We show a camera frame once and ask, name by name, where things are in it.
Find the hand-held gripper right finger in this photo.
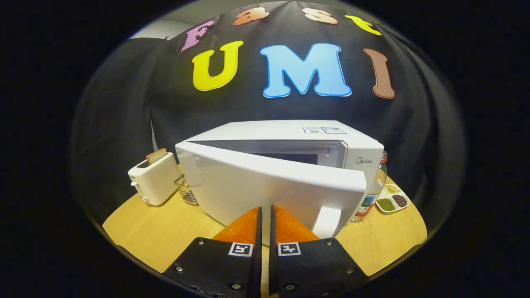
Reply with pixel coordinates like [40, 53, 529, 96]
[269, 205, 369, 296]

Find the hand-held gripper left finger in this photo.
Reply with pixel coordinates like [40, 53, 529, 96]
[162, 206, 263, 298]

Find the white microwave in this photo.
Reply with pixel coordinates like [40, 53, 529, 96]
[175, 120, 385, 239]

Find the clear plastic water bottle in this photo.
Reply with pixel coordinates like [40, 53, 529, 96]
[351, 151, 388, 223]

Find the white toaster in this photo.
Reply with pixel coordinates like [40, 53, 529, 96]
[128, 152, 181, 206]

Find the white divided bean dish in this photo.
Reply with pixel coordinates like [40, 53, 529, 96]
[375, 184, 411, 214]

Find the toast slice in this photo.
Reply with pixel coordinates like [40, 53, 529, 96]
[146, 148, 167, 166]

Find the black backdrop cloth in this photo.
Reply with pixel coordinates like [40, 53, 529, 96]
[70, 2, 468, 240]

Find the metal wire basket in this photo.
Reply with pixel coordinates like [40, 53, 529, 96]
[174, 174, 199, 206]

